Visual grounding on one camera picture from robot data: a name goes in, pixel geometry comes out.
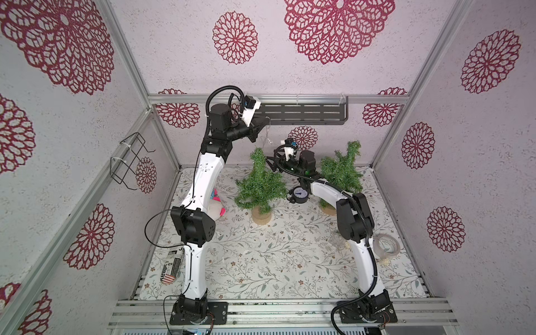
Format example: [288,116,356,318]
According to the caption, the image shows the small green christmas tree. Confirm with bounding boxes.
[320,141,363,193]
[234,148,287,226]

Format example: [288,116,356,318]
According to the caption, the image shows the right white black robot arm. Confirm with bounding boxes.
[269,143,389,307]

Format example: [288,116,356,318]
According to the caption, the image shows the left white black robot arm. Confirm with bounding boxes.
[170,100,269,318]

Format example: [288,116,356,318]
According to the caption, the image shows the small black alarm clock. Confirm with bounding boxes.
[287,186,309,204]

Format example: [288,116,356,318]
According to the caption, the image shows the pink white plush toy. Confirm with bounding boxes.
[208,188,226,221]

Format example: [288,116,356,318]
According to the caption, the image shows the flag patterned small can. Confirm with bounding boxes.
[161,248,184,285]

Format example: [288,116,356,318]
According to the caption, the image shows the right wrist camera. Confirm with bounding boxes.
[281,138,298,161]

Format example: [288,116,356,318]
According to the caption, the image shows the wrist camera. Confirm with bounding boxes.
[281,138,298,161]
[241,96,261,126]

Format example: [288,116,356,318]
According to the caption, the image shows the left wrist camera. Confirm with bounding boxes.
[241,96,261,126]

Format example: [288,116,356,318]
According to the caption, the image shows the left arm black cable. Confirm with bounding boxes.
[144,85,248,335]

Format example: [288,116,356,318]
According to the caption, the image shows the grey wall shelf rack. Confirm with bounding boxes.
[255,96,348,126]

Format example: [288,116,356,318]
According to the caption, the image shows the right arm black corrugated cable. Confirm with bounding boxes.
[274,144,380,335]

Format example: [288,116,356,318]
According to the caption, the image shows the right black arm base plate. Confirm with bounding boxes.
[337,298,398,324]

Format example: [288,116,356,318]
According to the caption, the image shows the aluminium mounting rail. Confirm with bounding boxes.
[107,298,459,329]

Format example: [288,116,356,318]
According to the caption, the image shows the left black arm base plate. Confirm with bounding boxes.
[169,301,229,325]

